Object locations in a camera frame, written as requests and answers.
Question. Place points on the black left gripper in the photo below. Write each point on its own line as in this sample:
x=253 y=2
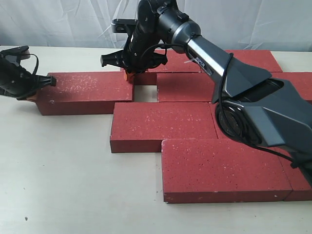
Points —
x=16 y=82

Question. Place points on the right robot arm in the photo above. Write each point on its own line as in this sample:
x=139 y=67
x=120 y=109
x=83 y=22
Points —
x=252 y=107

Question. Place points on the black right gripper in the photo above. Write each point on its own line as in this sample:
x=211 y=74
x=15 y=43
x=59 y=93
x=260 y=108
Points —
x=138 y=54

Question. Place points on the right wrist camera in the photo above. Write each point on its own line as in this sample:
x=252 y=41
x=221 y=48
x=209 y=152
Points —
x=122 y=26

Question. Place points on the red brick right third row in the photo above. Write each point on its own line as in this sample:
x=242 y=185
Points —
x=219 y=133

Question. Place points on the red brick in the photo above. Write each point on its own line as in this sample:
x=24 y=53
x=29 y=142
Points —
x=84 y=93
x=141 y=127
x=184 y=87
x=220 y=171
x=259 y=58
x=301 y=189
x=177 y=63

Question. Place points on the red brick right second row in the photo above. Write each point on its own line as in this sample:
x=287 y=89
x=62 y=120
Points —
x=302 y=81

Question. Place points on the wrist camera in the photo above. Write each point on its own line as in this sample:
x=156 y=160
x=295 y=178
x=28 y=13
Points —
x=16 y=53
x=122 y=26

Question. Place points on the red brick top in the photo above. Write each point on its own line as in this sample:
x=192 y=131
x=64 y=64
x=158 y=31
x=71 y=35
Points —
x=84 y=93

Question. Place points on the white wrinkled backdrop cloth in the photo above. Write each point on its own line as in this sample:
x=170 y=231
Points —
x=278 y=25

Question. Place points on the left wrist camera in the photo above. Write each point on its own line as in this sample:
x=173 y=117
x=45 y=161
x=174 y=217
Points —
x=16 y=53

